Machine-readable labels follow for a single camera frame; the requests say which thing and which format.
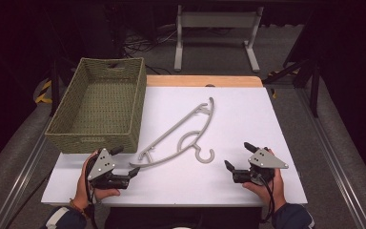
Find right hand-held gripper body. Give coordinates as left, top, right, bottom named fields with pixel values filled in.
left=233, top=147, right=290, bottom=186

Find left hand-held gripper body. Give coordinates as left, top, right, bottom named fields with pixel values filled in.
left=87, top=148, right=132, bottom=191

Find person's left hand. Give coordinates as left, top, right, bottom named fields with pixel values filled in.
left=74, top=151, right=122, bottom=211

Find person's right hand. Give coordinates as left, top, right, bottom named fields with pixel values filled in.
left=241, top=168, right=288, bottom=213

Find white table board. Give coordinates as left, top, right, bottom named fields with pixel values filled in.
left=40, top=86, right=309, bottom=208

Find green woven basket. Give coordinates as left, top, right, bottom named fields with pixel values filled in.
left=45, top=56, right=148, bottom=155

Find grey plastic clothes hanger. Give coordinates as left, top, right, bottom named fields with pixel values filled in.
left=129, top=96, right=216, bottom=169

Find black metal stand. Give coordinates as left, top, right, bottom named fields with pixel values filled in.
left=262, top=56, right=321, bottom=118
left=49, top=58, right=74, bottom=117

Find yellow black striped tape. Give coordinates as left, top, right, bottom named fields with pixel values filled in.
left=33, top=79, right=53, bottom=105

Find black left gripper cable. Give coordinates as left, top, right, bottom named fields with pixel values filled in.
left=85, top=156, right=100, bottom=229

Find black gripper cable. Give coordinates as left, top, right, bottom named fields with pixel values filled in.
left=85, top=156, right=100, bottom=229
left=260, top=176, right=276, bottom=223

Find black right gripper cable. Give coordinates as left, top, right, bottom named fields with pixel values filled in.
left=260, top=176, right=276, bottom=223

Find brown wrist bracelet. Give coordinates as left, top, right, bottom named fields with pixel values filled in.
left=69, top=198, right=87, bottom=214

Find aluminium floor rail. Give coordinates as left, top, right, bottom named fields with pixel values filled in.
left=294, top=87, right=366, bottom=229
left=0, top=117, right=53, bottom=229

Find black floor cables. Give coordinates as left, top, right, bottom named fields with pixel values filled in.
left=122, top=27, right=179, bottom=75

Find grey metal stand frame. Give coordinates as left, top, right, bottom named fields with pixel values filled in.
left=173, top=4, right=265, bottom=73

